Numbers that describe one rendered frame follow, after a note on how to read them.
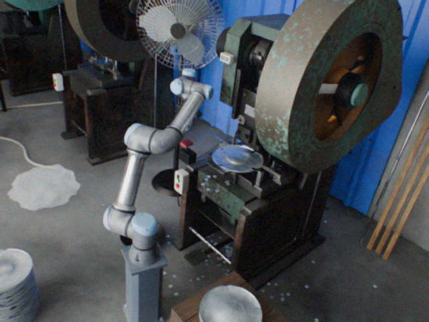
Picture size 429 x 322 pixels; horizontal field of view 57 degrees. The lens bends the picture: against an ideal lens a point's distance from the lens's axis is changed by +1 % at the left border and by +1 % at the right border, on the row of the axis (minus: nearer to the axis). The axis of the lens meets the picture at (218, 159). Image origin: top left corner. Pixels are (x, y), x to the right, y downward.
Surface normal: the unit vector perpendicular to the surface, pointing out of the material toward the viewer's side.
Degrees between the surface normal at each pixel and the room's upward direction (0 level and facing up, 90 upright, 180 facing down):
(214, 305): 0
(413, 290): 0
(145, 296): 90
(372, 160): 90
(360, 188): 90
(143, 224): 7
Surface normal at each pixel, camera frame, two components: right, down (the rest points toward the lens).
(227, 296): 0.11, -0.85
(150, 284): 0.44, 0.51
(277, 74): -0.69, 0.07
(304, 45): -0.55, -0.25
